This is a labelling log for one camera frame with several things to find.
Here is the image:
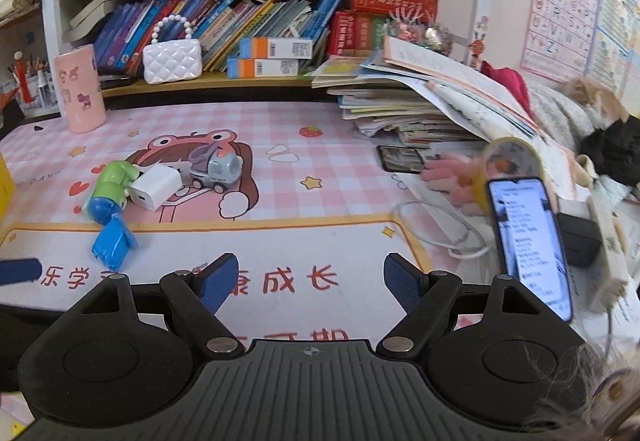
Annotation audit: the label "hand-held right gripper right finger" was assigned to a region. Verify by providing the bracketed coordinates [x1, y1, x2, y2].
[376, 253, 548, 357]

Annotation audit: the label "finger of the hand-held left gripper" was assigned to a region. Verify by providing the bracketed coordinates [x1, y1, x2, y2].
[0, 258, 45, 287]

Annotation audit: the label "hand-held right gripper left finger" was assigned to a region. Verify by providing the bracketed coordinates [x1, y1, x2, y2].
[75, 252, 244, 357]

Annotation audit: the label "yellow cardboard box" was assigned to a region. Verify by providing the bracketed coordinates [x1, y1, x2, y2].
[0, 153, 16, 223]

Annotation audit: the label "blue wrapper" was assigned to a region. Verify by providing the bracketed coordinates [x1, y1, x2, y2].
[91, 213, 139, 272]

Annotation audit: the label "grey toy truck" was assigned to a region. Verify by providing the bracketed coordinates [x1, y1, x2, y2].
[187, 143, 245, 194]

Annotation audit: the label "white charger plug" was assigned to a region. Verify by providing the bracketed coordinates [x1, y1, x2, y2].
[129, 164, 185, 211]

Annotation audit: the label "green toy figure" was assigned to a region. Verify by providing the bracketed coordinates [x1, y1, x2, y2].
[82, 161, 141, 225]

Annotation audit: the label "pink printed tablecloth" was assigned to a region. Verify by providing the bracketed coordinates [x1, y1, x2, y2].
[0, 101, 593, 427]

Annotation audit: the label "pink hand toy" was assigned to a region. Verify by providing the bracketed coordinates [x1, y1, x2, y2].
[420, 156, 482, 202]

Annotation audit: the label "black phone lying flat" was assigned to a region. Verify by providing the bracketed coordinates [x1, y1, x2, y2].
[376, 146, 426, 176]

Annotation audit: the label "smartphone with lit screen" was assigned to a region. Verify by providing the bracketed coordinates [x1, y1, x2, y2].
[486, 177, 574, 324]

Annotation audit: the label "yellow tape roll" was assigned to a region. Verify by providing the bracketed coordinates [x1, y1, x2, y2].
[472, 137, 544, 212]

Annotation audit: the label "stack of books and papers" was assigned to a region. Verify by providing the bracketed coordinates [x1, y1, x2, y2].
[311, 36, 540, 150]

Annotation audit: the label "black power adapter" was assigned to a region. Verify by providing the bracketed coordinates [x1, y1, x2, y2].
[556, 211, 604, 268]

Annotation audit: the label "desk pen cups with pens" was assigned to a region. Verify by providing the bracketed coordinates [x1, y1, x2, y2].
[6, 50, 57, 110]

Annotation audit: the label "pink cylinder container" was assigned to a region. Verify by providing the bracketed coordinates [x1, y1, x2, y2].
[52, 44, 107, 134]

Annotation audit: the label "fur trim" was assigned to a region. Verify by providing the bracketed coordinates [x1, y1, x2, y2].
[522, 336, 640, 441]

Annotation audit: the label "white power strip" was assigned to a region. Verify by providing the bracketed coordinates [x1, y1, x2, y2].
[590, 193, 629, 308]

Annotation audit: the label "white box orange blue end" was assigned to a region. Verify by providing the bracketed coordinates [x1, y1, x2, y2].
[239, 37, 314, 60]
[227, 57, 300, 80]

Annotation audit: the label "magenta cloth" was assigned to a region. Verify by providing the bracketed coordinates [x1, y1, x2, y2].
[480, 61, 532, 118]

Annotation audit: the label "grey blanket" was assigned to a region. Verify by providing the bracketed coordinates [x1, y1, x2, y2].
[530, 86, 588, 156]

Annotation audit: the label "black jacket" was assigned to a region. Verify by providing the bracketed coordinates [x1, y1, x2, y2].
[580, 118, 640, 178]

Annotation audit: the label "red books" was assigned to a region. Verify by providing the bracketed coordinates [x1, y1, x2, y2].
[327, 11, 389, 58]

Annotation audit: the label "row of colourful books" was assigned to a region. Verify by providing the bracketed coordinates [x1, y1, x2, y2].
[92, 0, 344, 74]

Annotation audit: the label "pink flower ornament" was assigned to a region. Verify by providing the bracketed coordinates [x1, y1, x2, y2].
[387, 3, 454, 55]

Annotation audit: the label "orange and white cat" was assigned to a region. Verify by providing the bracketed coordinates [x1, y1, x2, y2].
[565, 77, 632, 122]

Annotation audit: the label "thick white lying books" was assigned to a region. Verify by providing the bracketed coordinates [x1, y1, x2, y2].
[65, 0, 121, 44]

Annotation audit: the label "red dictionary box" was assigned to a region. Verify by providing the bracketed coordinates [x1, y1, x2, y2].
[348, 0, 439, 22]

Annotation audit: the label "yellow chart poster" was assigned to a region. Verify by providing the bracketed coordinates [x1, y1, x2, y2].
[582, 0, 640, 122]

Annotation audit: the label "pink alphabet poster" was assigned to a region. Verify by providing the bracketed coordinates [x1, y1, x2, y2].
[520, 0, 601, 82]

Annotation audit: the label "white cable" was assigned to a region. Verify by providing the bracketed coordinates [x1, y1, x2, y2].
[395, 201, 494, 260]

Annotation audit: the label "white quilted handbag pearl handle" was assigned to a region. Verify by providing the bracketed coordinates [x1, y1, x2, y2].
[142, 14, 204, 84]

